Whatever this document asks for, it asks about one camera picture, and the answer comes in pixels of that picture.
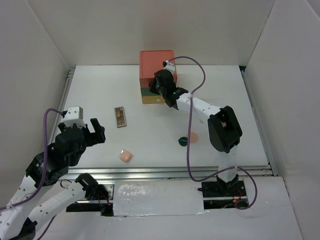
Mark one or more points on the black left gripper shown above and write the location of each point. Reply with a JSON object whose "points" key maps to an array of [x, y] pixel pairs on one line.
{"points": [[99, 136]]}

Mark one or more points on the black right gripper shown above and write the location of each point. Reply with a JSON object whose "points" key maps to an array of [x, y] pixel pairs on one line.
{"points": [[152, 87]]}

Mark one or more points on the green drawer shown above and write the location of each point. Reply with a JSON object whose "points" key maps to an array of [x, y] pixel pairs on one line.
{"points": [[145, 91]]}

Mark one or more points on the yellow bottom drawer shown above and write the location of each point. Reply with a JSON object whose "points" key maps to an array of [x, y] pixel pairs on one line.
{"points": [[152, 99]]}

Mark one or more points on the peach makeup sponge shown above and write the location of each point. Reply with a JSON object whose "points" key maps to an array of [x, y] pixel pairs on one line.
{"points": [[125, 156]]}

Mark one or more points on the dark green round compact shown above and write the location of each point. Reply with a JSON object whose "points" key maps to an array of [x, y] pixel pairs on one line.
{"points": [[183, 141]]}

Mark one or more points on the peach round powder puff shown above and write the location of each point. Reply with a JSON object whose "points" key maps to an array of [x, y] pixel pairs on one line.
{"points": [[193, 137]]}

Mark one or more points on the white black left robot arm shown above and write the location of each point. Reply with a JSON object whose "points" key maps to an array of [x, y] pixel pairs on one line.
{"points": [[24, 214]]}

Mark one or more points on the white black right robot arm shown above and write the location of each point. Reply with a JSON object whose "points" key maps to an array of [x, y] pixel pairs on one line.
{"points": [[223, 126]]}

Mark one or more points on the brown eyeshadow palette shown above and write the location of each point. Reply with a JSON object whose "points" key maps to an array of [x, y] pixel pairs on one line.
{"points": [[120, 117]]}

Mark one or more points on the red drawer cabinet shell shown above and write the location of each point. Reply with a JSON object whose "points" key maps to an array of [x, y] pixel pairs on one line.
{"points": [[151, 61]]}

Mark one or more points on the white foil covered panel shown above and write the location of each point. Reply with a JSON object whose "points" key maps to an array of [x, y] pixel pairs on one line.
{"points": [[157, 198]]}

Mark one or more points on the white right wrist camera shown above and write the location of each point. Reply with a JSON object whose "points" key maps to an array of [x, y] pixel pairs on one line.
{"points": [[167, 65]]}

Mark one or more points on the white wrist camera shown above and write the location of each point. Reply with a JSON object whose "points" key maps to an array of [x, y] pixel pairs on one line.
{"points": [[74, 115], [167, 65]]}

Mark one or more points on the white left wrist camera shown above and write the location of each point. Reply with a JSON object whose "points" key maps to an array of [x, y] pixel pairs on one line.
{"points": [[74, 115]]}

